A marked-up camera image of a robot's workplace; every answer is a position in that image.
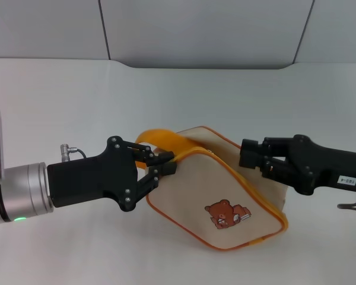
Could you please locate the grey cable at right wrist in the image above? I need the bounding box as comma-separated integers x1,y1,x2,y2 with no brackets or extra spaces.
337,180,356,216

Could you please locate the silver elbow connector with cable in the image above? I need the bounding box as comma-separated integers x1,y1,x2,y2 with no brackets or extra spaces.
59,142,88,163

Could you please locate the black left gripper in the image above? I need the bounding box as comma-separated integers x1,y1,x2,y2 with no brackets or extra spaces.
46,135,178,213

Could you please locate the beige orange-trimmed bear food bag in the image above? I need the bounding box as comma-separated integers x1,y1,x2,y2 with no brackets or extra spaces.
135,125,289,252

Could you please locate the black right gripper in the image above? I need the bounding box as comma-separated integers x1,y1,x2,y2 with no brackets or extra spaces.
238,134,356,196

